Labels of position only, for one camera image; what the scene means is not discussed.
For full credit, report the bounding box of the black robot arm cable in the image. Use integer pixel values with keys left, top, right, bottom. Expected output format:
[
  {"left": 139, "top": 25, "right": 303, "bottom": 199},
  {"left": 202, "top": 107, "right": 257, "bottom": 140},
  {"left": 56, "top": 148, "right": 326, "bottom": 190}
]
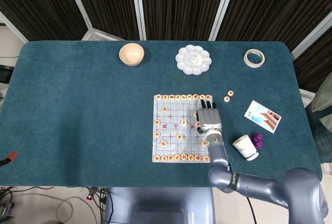
[{"left": 245, "top": 197, "right": 258, "bottom": 224}]

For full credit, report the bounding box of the white paper cup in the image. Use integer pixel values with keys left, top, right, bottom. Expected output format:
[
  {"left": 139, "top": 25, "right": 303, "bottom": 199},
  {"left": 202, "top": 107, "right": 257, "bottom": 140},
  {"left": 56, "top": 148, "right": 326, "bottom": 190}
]
[{"left": 232, "top": 134, "right": 259, "bottom": 162}]

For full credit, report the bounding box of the picture postcard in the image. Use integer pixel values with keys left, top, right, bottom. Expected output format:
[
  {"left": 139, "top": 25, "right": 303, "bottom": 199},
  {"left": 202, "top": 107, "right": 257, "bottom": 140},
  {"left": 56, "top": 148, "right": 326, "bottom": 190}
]
[{"left": 243, "top": 100, "right": 282, "bottom": 133}]

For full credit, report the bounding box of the teal tablecloth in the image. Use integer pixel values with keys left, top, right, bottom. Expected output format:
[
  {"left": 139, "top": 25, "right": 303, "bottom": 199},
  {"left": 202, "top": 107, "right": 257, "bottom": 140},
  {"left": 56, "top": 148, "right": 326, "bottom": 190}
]
[{"left": 0, "top": 40, "right": 324, "bottom": 188}]

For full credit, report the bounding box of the beige bowl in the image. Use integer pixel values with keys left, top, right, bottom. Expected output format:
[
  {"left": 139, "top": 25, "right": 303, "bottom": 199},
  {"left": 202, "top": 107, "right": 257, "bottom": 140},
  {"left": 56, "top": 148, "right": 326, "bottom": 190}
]
[{"left": 119, "top": 43, "right": 145, "bottom": 66}]

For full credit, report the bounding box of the white flower-shaped paint palette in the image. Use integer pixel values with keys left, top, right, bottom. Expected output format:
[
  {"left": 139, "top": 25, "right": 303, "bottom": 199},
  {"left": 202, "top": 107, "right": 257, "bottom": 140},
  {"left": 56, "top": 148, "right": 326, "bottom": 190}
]
[{"left": 175, "top": 44, "right": 211, "bottom": 76}]

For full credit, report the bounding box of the black electronic device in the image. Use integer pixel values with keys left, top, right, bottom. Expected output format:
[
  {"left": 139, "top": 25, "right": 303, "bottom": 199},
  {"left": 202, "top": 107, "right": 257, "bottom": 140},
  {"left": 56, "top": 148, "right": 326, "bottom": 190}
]
[{"left": 0, "top": 65, "right": 13, "bottom": 83}]

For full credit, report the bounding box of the purple plastic object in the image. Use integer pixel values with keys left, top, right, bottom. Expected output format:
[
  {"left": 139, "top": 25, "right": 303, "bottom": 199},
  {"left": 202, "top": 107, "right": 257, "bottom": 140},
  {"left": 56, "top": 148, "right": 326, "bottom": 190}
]
[{"left": 252, "top": 132, "right": 265, "bottom": 150}]

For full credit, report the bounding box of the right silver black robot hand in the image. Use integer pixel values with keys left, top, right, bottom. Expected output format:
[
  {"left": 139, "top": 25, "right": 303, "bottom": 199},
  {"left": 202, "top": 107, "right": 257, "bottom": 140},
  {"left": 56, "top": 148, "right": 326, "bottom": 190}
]
[{"left": 195, "top": 100, "right": 223, "bottom": 134}]

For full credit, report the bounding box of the blue-grey robot torso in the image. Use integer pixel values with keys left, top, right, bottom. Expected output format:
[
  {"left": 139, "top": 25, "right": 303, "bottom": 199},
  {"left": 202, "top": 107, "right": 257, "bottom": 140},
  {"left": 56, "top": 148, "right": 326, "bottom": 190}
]
[{"left": 103, "top": 187, "right": 216, "bottom": 224}]

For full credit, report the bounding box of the masking tape roll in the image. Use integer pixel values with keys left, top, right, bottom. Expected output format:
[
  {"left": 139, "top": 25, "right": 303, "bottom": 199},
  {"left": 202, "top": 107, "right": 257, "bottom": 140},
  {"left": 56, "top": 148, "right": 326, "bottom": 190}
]
[{"left": 243, "top": 48, "right": 266, "bottom": 68}]

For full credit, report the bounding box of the white partition base foot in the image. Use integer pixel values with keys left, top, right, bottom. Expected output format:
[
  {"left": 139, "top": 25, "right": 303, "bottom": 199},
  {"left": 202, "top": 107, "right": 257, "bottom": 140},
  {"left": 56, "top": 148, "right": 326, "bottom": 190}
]
[
  {"left": 298, "top": 88, "right": 317, "bottom": 108},
  {"left": 81, "top": 25, "right": 127, "bottom": 41}
]

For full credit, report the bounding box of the Chinese chess board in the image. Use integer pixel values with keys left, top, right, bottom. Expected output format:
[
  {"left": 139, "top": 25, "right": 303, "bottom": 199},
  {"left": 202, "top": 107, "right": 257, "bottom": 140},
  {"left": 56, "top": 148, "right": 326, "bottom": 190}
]
[{"left": 151, "top": 94, "right": 214, "bottom": 164}]

